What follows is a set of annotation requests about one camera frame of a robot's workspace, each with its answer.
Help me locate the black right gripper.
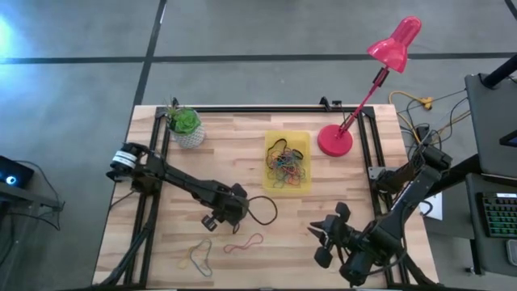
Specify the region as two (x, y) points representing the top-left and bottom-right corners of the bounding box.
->
(309, 201), (365, 269)

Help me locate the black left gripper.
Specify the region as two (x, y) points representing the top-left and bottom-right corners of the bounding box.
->
(200, 193), (248, 236)

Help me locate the yellow translucent plastic bin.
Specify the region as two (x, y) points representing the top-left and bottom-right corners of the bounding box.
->
(262, 129), (313, 195)

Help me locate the black rubber band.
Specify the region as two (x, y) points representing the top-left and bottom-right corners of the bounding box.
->
(266, 137), (305, 161)

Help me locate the yellow rubber band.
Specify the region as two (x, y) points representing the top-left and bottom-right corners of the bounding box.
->
(177, 241), (203, 271)

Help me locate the red desk lamp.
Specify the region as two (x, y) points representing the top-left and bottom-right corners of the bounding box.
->
(317, 15), (423, 158)

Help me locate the succulent in white patterned pot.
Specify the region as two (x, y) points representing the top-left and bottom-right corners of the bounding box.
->
(165, 96), (206, 150)

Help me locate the white paper sheet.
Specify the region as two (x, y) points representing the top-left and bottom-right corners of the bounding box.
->
(418, 192), (444, 221)

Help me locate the black backlit keyboard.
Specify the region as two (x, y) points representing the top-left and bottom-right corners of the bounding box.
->
(479, 191), (517, 239)

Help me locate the grey computer mouse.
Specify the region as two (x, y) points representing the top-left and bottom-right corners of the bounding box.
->
(506, 238), (517, 266)

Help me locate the grey metal stand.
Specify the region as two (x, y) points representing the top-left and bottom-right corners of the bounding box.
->
(0, 181), (66, 243)

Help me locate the dark grey side desk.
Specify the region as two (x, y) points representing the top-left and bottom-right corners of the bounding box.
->
(463, 71), (517, 280)

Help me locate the black box with blue light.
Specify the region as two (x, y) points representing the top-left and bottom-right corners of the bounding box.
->
(0, 154), (36, 189)

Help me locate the tablet with blue screen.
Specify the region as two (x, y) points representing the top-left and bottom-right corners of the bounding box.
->
(498, 129), (517, 148)

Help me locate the black pole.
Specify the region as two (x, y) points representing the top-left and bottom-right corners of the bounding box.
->
(481, 53), (517, 89)

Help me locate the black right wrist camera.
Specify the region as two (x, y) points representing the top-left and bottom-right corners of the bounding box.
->
(343, 230), (364, 250)

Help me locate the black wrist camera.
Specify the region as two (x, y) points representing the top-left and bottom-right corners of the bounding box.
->
(343, 230), (364, 250)
(231, 183), (249, 200)

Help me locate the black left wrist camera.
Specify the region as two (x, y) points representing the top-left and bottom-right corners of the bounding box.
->
(231, 183), (249, 200)

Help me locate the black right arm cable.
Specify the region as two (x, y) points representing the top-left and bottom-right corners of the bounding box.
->
(334, 226), (407, 280)

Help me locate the black aluminium table frame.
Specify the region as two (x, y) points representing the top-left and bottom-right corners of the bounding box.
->
(95, 105), (437, 290)

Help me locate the yellow floor cable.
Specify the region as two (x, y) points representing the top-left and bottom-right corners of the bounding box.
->
(387, 90), (473, 147)

